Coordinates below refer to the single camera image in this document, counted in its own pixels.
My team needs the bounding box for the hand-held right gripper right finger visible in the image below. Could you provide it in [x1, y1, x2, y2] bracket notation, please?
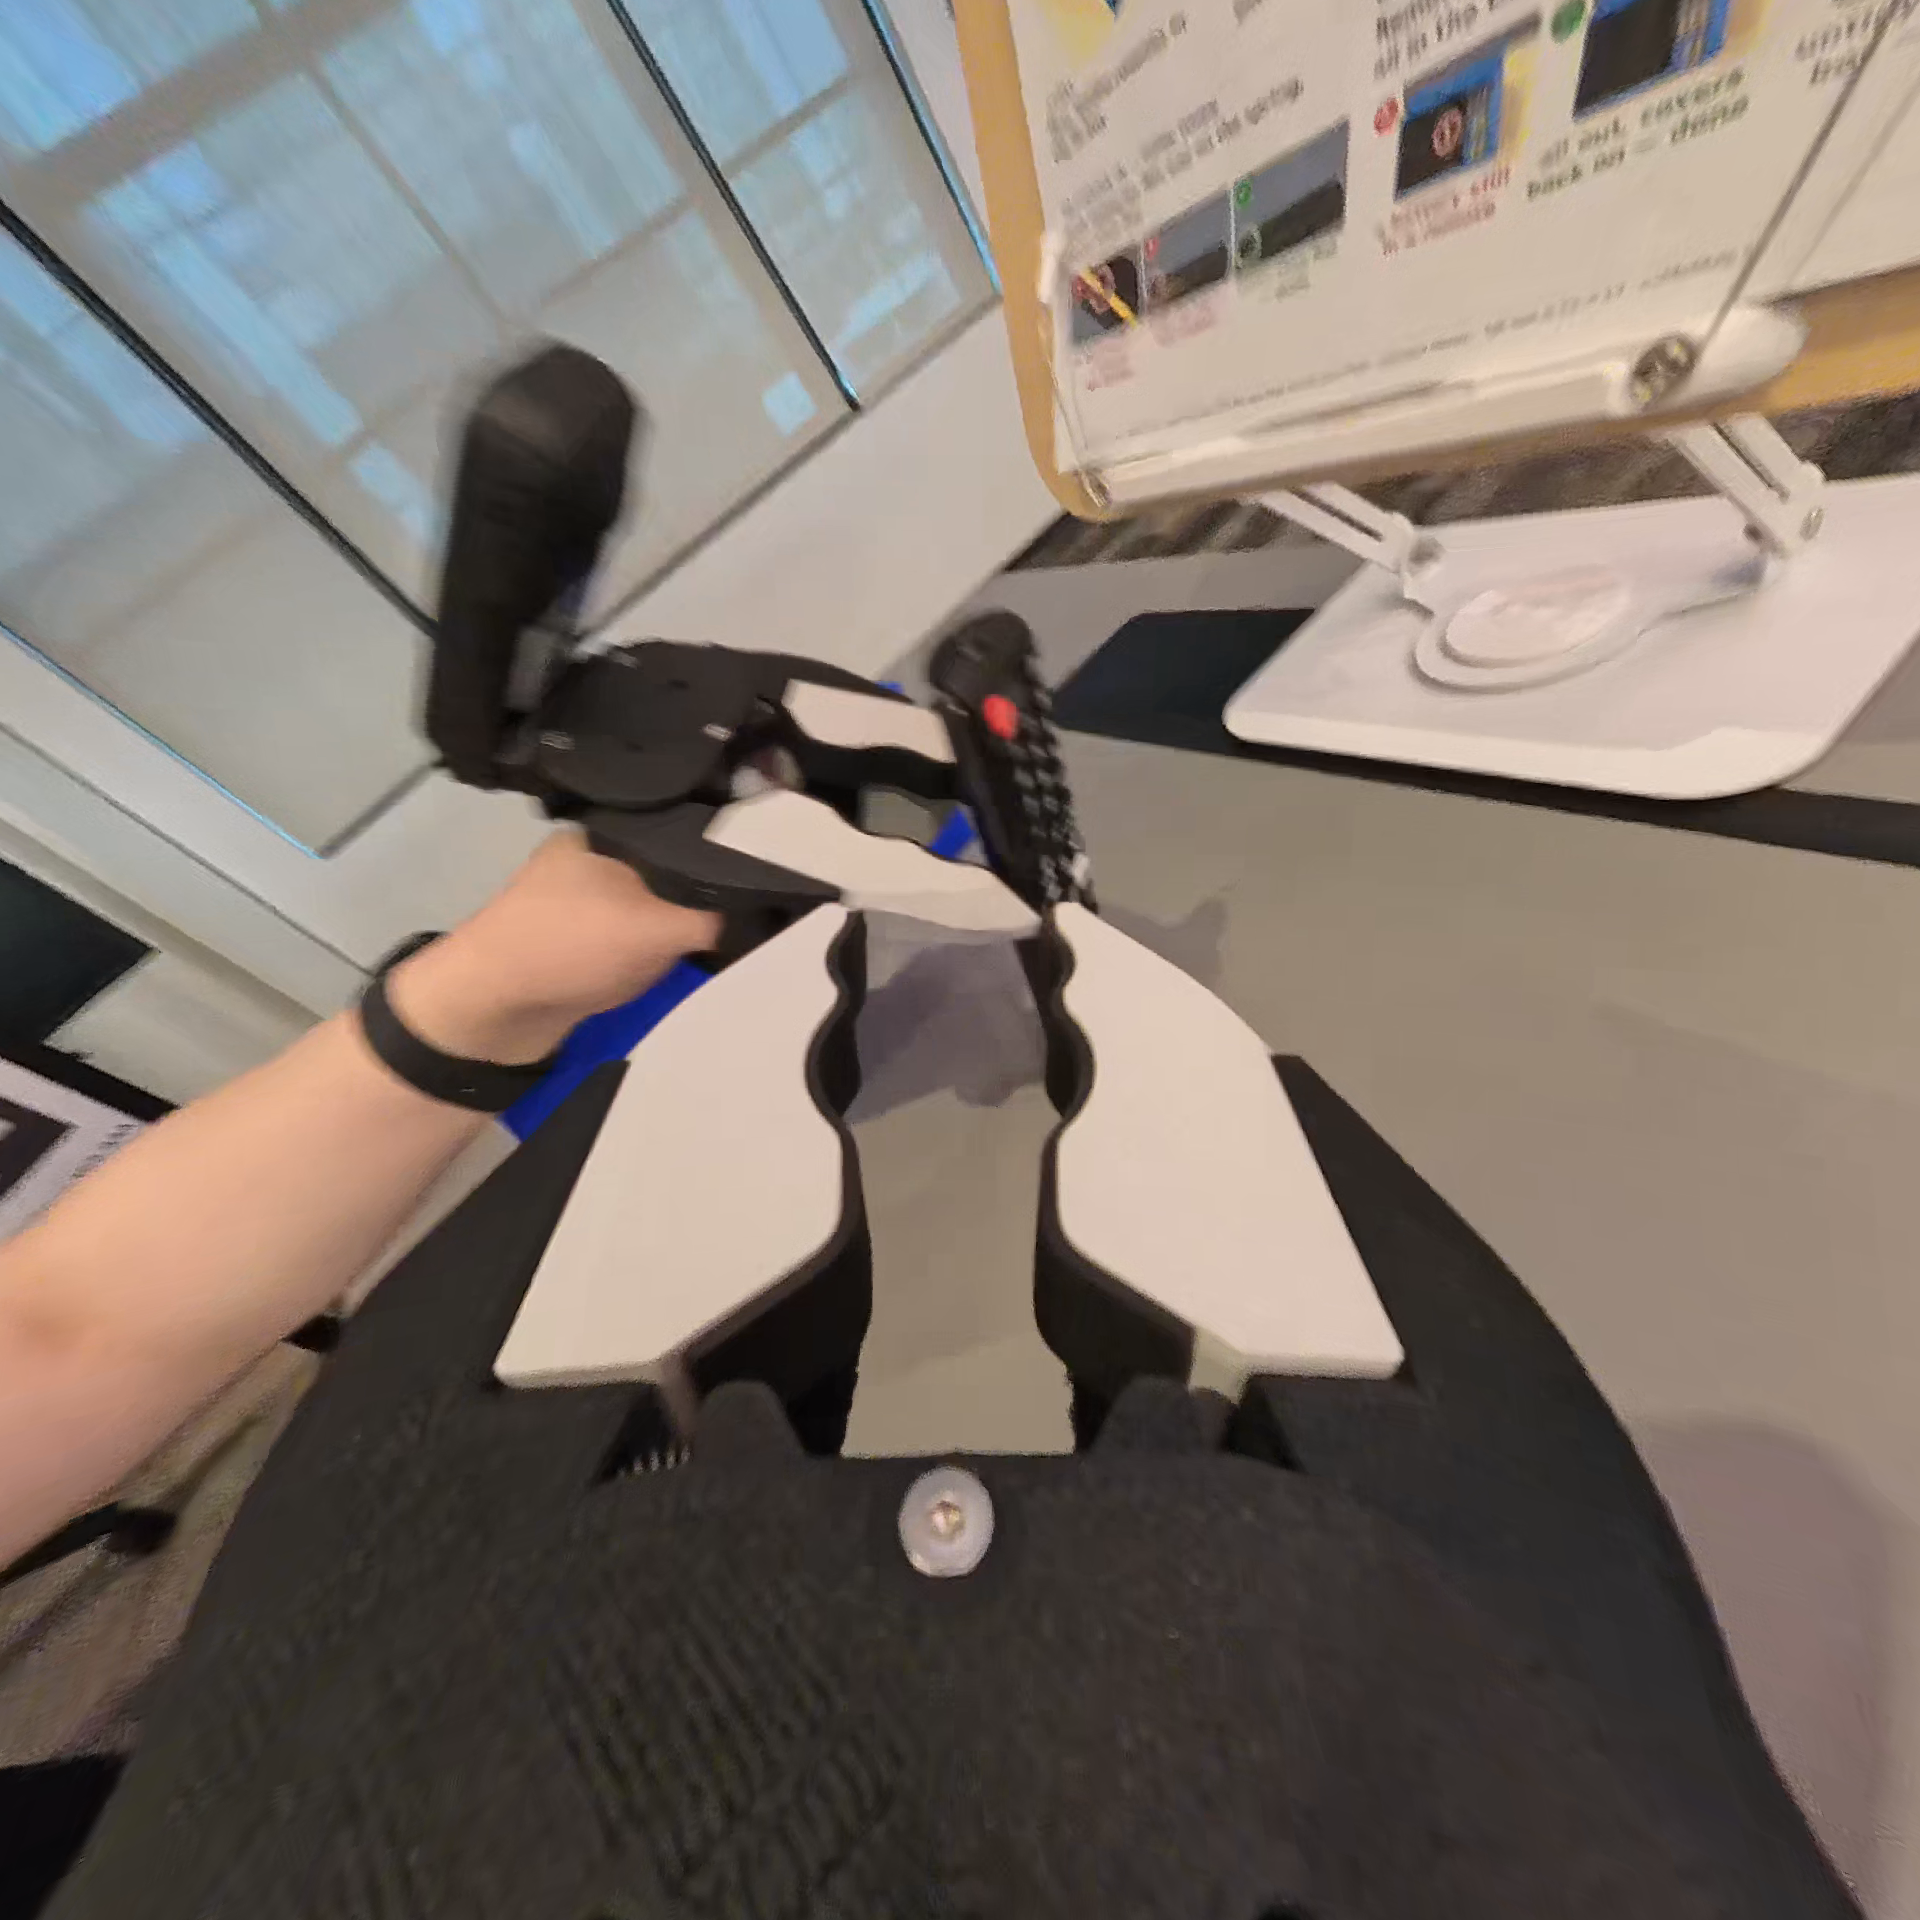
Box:
[1036, 901, 1406, 1449]

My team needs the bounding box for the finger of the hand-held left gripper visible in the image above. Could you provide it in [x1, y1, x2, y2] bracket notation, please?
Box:
[705, 786, 1038, 938]
[774, 676, 961, 777]

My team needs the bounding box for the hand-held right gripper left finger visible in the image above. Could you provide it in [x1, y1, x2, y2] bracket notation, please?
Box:
[496, 911, 872, 1449]

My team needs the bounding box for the black remote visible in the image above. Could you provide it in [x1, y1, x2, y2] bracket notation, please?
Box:
[926, 611, 1100, 917]

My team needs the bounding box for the blue plastic bin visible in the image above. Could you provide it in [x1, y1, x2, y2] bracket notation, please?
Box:
[496, 796, 991, 1144]

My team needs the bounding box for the person's left forearm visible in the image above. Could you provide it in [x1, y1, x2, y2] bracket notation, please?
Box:
[0, 993, 496, 1577]

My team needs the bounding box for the person's left hand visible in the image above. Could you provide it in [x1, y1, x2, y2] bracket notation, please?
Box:
[450, 826, 735, 1068]

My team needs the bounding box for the large window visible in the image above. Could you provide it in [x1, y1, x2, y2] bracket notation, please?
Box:
[0, 0, 1007, 858]

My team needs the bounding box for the instruction sheet on stand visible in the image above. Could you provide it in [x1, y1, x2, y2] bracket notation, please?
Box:
[956, 0, 1920, 519]

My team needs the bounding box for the black framed marker sign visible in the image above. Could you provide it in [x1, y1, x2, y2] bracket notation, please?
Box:
[0, 1052, 152, 1240]

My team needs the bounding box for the white sign stand base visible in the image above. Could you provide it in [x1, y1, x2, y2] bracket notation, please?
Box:
[1224, 421, 1920, 802]

